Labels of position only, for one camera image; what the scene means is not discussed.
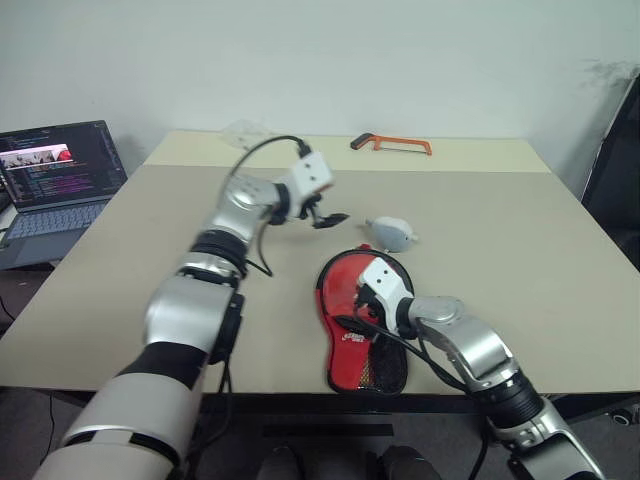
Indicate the dark rounded shape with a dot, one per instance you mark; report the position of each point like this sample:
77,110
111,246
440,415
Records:
412,462

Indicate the orange hacksaw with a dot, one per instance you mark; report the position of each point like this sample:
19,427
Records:
400,142

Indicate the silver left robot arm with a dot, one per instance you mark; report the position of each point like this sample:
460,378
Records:
200,300

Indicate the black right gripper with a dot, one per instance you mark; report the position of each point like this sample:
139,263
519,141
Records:
371,310

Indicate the black table frame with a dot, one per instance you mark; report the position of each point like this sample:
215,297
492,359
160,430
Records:
325,404

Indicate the black and red paddle case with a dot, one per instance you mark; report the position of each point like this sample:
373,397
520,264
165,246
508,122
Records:
347,360

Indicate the clear plastic packaging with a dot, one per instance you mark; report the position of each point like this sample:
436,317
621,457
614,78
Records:
245,131

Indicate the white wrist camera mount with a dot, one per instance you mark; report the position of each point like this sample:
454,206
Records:
387,285
312,172

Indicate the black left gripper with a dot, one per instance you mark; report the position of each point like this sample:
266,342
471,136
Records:
311,207

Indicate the open laptop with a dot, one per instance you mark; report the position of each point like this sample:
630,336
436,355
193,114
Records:
60,170

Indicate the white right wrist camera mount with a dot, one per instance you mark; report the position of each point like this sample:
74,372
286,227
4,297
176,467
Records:
387,285

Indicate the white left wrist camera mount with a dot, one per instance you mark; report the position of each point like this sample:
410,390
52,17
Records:
312,172

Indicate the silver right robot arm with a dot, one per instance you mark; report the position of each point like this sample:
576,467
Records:
480,345

